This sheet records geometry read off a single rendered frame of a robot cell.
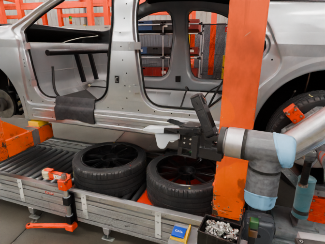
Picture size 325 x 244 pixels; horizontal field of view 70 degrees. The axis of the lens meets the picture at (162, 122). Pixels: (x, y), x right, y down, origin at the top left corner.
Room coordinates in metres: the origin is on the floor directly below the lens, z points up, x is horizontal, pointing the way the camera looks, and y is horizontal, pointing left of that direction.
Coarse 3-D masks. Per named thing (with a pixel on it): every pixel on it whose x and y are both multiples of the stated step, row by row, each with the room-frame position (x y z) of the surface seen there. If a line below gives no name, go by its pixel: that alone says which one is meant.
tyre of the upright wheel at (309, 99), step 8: (296, 96) 1.52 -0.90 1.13; (304, 96) 1.43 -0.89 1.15; (312, 96) 1.36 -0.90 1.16; (320, 96) 1.32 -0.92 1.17; (288, 104) 1.46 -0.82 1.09; (296, 104) 1.37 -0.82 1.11; (304, 104) 1.32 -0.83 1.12; (312, 104) 1.30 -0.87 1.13; (320, 104) 1.29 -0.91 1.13; (280, 112) 1.45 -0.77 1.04; (304, 112) 1.32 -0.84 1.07; (272, 120) 1.48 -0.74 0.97; (280, 120) 1.36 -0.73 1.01; (288, 120) 1.34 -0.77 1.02; (272, 128) 1.38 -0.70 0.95; (280, 128) 1.35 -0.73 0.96; (288, 184) 1.32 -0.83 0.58
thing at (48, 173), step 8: (48, 168) 1.65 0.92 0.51; (48, 176) 1.61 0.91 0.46; (56, 176) 1.59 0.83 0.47; (64, 184) 1.45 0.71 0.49; (32, 224) 1.51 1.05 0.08; (40, 224) 1.51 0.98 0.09; (48, 224) 1.50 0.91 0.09; (56, 224) 1.50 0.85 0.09; (64, 224) 1.50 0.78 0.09; (72, 224) 1.48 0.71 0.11
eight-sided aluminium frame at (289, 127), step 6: (318, 108) 1.23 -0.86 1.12; (306, 114) 1.28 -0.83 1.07; (288, 126) 1.30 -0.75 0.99; (294, 126) 1.26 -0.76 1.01; (282, 132) 1.28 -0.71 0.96; (282, 168) 1.26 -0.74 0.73; (288, 168) 1.29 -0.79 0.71; (288, 174) 1.25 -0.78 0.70; (294, 174) 1.28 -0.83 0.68; (294, 180) 1.25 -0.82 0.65; (318, 186) 1.23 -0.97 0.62; (324, 186) 1.23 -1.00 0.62; (318, 192) 1.21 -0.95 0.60; (324, 192) 1.18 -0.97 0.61
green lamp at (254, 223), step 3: (252, 219) 0.90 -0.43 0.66; (255, 219) 0.90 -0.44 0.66; (258, 219) 0.90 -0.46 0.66; (249, 222) 0.92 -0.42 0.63; (252, 222) 0.88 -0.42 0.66; (255, 222) 0.88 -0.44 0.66; (258, 222) 0.88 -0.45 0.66; (249, 225) 0.90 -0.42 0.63; (252, 225) 0.88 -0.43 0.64; (255, 225) 0.88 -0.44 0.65; (258, 225) 0.88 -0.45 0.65; (252, 228) 0.88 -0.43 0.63; (255, 228) 0.88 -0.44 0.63
